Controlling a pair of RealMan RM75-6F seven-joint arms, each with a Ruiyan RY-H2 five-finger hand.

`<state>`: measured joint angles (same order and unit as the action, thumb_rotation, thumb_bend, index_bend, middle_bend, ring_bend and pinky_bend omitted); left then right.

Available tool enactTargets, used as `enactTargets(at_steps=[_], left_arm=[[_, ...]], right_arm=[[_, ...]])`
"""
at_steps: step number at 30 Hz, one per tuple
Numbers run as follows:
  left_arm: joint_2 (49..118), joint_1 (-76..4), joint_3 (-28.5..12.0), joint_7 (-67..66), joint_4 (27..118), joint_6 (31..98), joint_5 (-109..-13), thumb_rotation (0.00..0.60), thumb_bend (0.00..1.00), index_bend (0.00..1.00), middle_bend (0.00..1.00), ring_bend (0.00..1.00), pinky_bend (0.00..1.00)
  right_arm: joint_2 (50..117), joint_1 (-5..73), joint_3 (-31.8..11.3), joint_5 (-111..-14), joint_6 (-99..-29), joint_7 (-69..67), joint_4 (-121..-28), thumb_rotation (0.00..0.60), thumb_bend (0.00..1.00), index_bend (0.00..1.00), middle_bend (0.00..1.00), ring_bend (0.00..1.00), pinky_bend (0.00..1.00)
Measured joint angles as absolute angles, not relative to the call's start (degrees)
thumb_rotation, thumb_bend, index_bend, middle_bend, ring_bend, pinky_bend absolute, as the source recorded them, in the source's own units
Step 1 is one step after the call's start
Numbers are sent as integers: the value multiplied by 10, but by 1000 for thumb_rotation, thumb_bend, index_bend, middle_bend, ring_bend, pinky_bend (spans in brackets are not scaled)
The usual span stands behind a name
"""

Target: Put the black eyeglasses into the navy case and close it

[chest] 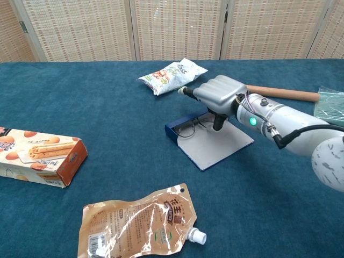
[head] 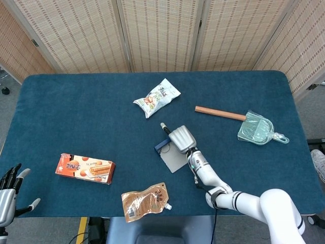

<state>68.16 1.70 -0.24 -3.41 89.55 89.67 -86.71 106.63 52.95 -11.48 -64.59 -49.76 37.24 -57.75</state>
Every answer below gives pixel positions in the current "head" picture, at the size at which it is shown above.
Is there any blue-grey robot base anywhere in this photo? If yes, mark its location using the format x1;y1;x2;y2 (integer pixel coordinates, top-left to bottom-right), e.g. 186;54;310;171
106;216;216;244

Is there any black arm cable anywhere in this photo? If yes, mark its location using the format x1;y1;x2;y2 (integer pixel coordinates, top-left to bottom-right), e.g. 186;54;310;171
193;176;220;244

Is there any white grey sneaker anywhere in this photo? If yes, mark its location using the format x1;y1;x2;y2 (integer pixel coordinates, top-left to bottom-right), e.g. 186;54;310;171
310;149;325;182

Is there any green plastic scoop in bag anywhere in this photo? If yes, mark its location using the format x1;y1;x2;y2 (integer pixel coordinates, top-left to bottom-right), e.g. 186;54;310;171
237;109;290;147

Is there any woven bamboo folding screen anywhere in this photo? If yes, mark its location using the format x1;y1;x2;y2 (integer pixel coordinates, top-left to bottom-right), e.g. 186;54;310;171
0;0;325;101

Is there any brown spout pouch white cap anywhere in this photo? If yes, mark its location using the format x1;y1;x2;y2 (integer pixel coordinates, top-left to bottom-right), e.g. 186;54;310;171
121;181;173;224

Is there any brown wooden rod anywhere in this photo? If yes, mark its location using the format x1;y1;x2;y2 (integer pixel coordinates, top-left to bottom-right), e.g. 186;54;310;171
194;105;247;122

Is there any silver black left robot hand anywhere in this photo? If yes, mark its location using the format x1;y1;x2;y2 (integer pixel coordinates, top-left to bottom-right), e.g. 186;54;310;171
0;163;42;228

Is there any orange egg roll biscuit box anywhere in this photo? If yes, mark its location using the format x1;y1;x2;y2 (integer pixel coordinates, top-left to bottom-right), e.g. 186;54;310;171
54;152;116;186

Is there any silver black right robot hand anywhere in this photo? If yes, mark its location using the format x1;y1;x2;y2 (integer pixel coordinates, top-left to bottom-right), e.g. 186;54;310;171
160;122;198;155

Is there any white green snack bag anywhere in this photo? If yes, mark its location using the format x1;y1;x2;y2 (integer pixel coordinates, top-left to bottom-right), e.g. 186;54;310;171
133;78;182;119

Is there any blue velvet tablecloth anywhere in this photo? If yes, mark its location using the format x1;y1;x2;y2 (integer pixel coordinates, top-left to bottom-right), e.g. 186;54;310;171
0;70;321;219

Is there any black floor equipment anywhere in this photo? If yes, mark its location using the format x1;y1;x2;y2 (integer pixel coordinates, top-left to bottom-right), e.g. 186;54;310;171
307;138;325;151

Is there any black floor cable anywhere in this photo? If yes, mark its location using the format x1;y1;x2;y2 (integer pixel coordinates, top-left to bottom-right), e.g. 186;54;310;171
68;231;90;244

